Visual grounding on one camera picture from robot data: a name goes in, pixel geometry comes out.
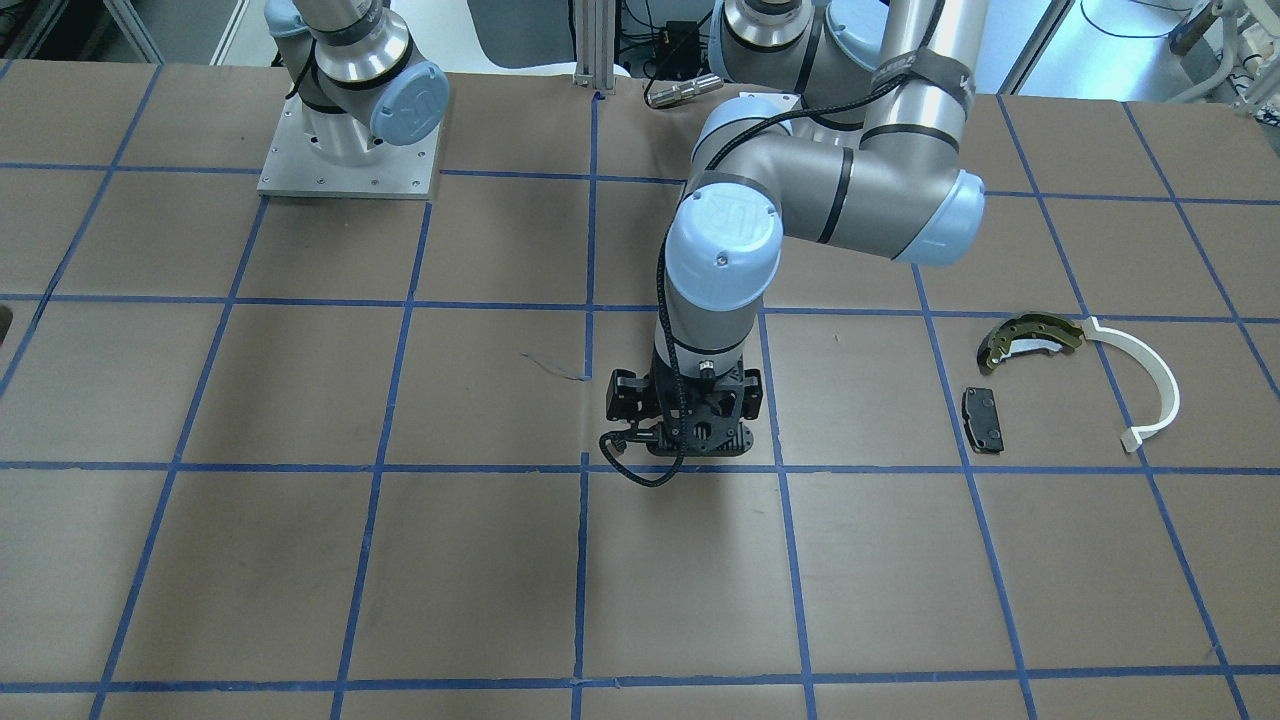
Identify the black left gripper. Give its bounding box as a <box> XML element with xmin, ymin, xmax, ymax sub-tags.
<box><xmin>645</xmin><ymin>345</ymin><xmax>763</xmax><ymax>457</ymax></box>

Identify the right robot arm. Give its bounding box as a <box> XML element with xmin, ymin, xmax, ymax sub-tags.
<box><xmin>264</xmin><ymin>1</ymin><xmax>451</xmax><ymax>167</ymax></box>

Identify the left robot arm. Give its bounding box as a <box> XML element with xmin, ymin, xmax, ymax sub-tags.
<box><xmin>602</xmin><ymin>1</ymin><xmax>988</xmax><ymax>459</ymax></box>

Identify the black brake pad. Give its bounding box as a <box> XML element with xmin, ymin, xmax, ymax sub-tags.
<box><xmin>961</xmin><ymin>387</ymin><xmax>1005</xmax><ymax>454</ymax></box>

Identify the silver cylindrical connector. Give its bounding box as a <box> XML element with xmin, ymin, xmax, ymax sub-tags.
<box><xmin>644</xmin><ymin>73</ymin><xmax>724</xmax><ymax>110</ymax></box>

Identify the green brake shoe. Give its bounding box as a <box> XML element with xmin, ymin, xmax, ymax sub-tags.
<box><xmin>975</xmin><ymin>313</ymin><xmax>1085</xmax><ymax>375</ymax></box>

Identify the black electronics box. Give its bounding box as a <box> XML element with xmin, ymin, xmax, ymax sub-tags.
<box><xmin>653</xmin><ymin>20</ymin><xmax>701</xmax><ymax>81</ymax></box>

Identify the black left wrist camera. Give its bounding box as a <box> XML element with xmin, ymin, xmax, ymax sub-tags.
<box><xmin>605</xmin><ymin>369</ymin><xmax>662</xmax><ymax>424</ymax></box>

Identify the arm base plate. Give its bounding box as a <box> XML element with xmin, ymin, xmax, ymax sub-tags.
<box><xmin>735</xmin><ymin>92</ymin><xmax>803</xmax><ymax>122</ymax></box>
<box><xmin>257</xmin><ymin>63</ymin><xmax>451</xmax><ymax>200</ymax></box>

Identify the aluminium extrusion post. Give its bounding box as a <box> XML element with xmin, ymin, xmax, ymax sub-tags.
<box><xmin>570</xmin><ymin>0</ymin><xmax>617</xmax><ymax>96</ymax></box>

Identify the white curved plastic bracket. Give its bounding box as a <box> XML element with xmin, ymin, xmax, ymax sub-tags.
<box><xmin>1082</xmin><ymin>316</ymin><xmax>1181</xmax><ymax>454</ymax></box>

